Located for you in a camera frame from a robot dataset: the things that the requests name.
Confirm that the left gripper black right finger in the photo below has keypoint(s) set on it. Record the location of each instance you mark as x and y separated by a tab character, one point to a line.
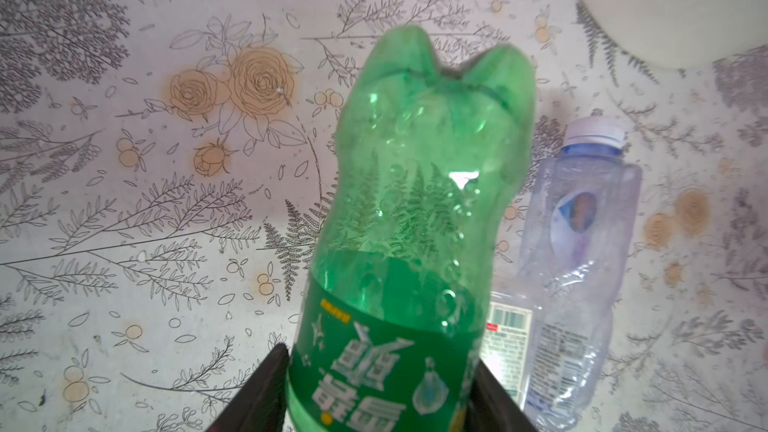
491	409

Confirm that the white bin with yellow liner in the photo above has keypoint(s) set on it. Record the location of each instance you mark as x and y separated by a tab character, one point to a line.
682	33

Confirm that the green bottle yellow cap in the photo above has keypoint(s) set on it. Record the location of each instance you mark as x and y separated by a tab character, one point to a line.
397	297

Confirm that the clear bluish bottle upright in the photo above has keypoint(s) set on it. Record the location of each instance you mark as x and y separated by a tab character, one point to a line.
574	251

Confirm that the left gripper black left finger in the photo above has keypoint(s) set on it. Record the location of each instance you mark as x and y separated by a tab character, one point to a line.
261	403

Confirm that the clear bottle white label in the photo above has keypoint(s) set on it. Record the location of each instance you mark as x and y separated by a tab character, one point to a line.
513	311

